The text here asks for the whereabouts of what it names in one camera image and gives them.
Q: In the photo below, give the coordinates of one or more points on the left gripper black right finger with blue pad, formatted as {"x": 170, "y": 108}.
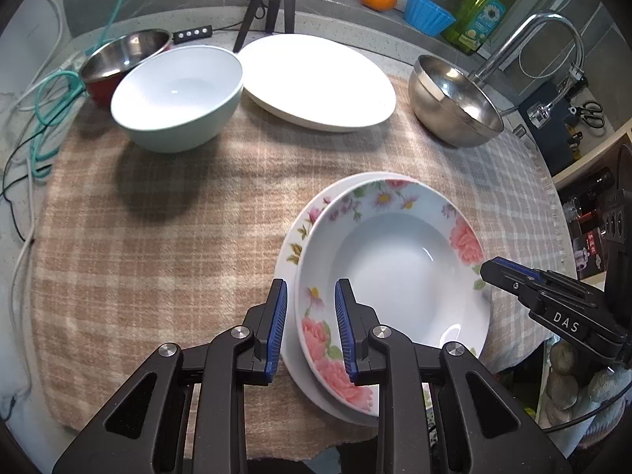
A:
{"x": 440, "y": 410}

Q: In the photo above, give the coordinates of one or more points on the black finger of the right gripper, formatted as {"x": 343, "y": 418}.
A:
{"x": 573, "y": 310}

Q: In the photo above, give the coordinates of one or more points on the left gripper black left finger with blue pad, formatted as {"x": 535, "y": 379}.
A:
{"x": 142, "y": 428}

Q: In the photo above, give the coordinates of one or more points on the floral deep plate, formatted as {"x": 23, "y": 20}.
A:
{"x": 408, "y": 254}

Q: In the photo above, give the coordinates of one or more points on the light blue bowl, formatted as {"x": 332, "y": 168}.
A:
{"x": 179, "y": 100}

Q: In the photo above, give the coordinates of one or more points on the black scissors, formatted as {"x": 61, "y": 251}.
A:
{"x": 591, "y": 114}

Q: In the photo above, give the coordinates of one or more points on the floral flat plate underneath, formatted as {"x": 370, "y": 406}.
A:
{"x": 287, "y": 261}

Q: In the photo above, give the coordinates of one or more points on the chrome faucet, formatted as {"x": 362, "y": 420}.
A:
{"x": 557, "y": 38}

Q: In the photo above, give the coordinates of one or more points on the beige plaid cloth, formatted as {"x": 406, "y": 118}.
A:
{"x": 135, "y": 248}

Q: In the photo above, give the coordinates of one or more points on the silver steel bowl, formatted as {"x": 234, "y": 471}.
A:
{"x": 450, "y": 106}

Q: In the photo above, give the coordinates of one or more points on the green dish soap bottle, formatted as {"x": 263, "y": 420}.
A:
{"x": 475, "y": 20}

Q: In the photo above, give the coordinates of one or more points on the blue silicone cup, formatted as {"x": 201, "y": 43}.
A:
{"x": 426, "y": 17}

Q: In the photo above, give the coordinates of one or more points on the white oval plate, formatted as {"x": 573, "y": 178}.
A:
{"x": 316, "y": 83}

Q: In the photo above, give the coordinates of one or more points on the red steel bowl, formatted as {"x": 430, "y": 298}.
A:
{"x": 103, "y": 70}

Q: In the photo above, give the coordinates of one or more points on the black inline cable remote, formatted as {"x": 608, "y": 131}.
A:
{"x": 189, "y": 35}

